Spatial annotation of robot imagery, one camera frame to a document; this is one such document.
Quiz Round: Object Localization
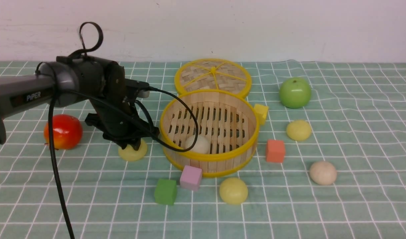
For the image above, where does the green checkered tablecloth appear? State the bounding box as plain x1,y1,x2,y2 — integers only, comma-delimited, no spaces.
0,60,406,239

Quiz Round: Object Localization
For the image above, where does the pink cube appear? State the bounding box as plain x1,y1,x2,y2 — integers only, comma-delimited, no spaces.
180,165,202,192

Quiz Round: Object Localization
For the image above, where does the green cube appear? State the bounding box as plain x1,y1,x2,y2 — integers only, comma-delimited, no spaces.
154,179,177,205

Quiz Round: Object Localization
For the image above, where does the black camera cable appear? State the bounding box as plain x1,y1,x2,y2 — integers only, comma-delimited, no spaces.
35,22,199,239

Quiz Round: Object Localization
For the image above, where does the bamboo steamer tray yellow rim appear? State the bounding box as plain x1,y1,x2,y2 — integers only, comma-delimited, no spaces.
159,89,260,178

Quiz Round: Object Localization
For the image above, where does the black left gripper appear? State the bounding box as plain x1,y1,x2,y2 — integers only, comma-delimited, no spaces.
85,79,159,151

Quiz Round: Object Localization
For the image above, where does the white bun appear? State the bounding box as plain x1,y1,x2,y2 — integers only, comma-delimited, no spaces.
309,161,337,186
183,134,211,154

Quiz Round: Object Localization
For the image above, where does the green apple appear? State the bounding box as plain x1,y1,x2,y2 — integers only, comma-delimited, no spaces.
279,77,311,109

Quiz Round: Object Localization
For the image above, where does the orange cube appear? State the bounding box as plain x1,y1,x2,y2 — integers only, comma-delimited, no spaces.
265,139,286,163

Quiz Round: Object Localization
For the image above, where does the yellow cube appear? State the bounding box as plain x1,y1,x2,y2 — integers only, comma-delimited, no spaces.
254,104,269,125

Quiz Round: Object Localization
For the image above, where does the yellow bun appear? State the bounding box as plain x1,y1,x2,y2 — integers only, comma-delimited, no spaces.
219,177,248,205
286,120,312,142
118,139,148,161

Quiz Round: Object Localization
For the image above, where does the red pomegranate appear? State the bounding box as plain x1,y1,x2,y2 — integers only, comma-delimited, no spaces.
52,115,83,150

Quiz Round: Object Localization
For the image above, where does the woven bamboo steamer lid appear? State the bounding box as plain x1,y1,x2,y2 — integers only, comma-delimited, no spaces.
174,58,252,98

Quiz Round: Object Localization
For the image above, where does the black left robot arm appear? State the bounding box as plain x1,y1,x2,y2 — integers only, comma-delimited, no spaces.
0,56,159,150

